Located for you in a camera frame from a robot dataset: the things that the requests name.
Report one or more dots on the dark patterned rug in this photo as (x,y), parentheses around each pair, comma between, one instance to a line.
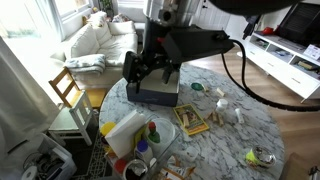
(96,160)

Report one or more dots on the small white chair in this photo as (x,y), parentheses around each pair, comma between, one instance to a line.
(71,121)

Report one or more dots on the jar with dark contents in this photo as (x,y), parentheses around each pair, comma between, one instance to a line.
(135,171)

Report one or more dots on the dark blue cardboard box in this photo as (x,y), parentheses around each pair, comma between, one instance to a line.
(151,96)

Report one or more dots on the small white pill bottle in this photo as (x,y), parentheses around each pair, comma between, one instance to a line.
(222,105)

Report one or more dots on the white cream tube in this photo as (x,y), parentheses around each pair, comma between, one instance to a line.
(239,115)

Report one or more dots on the white television stand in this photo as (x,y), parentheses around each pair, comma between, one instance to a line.
(283,66)

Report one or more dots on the clear round container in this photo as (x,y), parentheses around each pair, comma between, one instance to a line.
(166,131)

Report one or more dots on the white paper roll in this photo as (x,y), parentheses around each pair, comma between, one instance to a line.
(29,173)

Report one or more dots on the round yellow lid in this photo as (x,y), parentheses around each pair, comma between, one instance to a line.
(108,129)

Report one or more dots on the round red lid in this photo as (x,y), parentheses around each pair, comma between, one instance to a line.
(120,165)

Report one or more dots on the yellow dog picture book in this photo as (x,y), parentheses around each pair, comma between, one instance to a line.
(193,123)

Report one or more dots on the round green lid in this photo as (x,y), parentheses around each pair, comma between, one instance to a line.
(196,86)

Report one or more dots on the white curtain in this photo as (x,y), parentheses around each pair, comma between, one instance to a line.
(23,100)

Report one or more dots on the orange snack package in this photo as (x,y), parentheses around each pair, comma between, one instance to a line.
(176,170)

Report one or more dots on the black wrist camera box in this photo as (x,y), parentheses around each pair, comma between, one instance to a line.
(196,43)

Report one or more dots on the small red object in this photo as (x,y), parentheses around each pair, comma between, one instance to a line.
(267,31)

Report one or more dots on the dark hanging jacket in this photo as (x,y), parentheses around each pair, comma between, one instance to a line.
(250,25)

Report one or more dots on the white plastic container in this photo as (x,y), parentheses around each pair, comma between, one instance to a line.
(125,135)

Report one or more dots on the white storage box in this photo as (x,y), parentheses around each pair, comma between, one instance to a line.
(50,160)

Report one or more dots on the white door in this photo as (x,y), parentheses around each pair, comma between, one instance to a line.
(216,16)

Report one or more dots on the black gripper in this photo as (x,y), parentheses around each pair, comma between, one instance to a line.
(156,43)

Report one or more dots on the black television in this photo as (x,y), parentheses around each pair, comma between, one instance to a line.
(300,25)

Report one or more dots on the white paper sign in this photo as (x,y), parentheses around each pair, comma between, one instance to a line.
(312,51)

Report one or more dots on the white bottle with blue lid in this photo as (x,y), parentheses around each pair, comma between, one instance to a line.
(144,152)

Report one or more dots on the wooden block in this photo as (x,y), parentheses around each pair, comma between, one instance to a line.
(220,120)
(205,88)
(210,116)
(215,117)
(185,120)
(220,92)

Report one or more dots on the floral patterned pillow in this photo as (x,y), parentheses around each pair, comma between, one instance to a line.
(97,18)
(121,17)

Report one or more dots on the cream white sofa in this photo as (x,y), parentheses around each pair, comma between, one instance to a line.
(106,43)

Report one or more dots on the wooden chair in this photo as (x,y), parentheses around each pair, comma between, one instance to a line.
(90,96)

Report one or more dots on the clear plastic bin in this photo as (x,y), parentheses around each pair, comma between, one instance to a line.
(166,156)

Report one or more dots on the white measuring scoop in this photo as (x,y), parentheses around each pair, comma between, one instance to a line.
(191,154)

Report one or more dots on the grey white blanket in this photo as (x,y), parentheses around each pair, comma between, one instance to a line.
(85,63)

